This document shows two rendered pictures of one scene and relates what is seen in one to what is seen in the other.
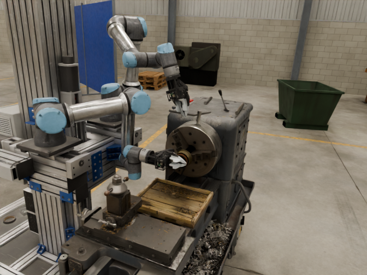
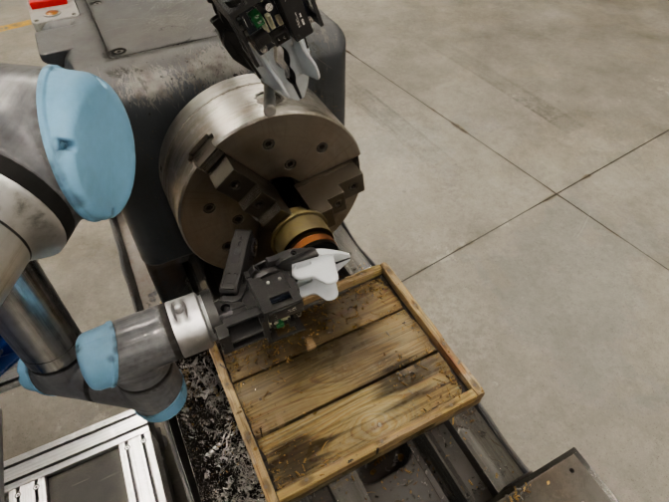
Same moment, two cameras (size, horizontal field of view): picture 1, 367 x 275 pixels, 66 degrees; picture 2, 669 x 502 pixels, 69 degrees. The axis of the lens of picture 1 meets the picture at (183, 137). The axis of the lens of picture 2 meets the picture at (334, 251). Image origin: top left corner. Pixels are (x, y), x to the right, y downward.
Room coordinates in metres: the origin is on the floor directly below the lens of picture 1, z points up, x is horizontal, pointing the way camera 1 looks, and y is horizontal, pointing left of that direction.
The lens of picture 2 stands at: (1.04, 0.34, 1.61)
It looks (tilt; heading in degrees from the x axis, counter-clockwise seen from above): 48 degrees down; 311
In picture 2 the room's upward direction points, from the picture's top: straight up
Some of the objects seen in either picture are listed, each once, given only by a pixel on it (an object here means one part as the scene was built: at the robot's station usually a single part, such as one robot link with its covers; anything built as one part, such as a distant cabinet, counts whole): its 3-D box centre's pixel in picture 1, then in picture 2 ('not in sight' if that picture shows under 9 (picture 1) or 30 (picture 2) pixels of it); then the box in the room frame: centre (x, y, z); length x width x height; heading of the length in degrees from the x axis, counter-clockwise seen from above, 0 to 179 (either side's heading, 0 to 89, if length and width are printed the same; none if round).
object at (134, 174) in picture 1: (133, 167); (142, 381); (1.45, 0.28, 0.98); 0.11 x 0.08 x 0.11; 31
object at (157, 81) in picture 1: (151, 79); not in sight; (9.65, 1.21, 0.22); 1.25 x 0.86 x 0.44; 168
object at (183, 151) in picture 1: (183, 158); (304, 241); (1.40, 0.00, 1.08); 0.09 x 0.09 x 0.09; 68
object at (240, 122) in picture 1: (210, 132); (191, 85); (1.91, -0.19, 1.06); 0.59 x 0.48 x 0.39; 158
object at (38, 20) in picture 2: not in sight; (57, 19); (2.01, -0.01, 1.23); 0.13 x 0.08 x 0.05; 158
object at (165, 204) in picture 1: (172, 199); (337, 367); (1.29, 0.04, 0.89); 0.36 x 0.30 x 0.04; 68
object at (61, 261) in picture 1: (64, 265); not in sight; (0.85, 0.44, 0.84); 0.04 x 0.04 x 0.10; 68
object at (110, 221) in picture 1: (122, 211); not in sight; (1.00, 0.24, 0.99); 0.20 x 0.10 x 0.05; 158
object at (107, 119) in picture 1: (111, 111); not in sight; (1.79, 0.49, 1.21); 0.15 x 0.15 x 0.10
